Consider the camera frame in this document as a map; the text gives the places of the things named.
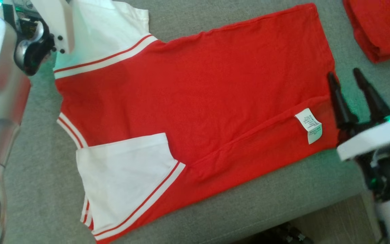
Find large grey sofa seat cushion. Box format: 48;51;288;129
4;0;390;244

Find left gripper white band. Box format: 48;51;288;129
14;0;76;76

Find red white t-shirt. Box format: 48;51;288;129
53;0;340;244

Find red white printed shorts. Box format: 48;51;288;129
342;0;390;64

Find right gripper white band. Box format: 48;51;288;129
327;68;390;202

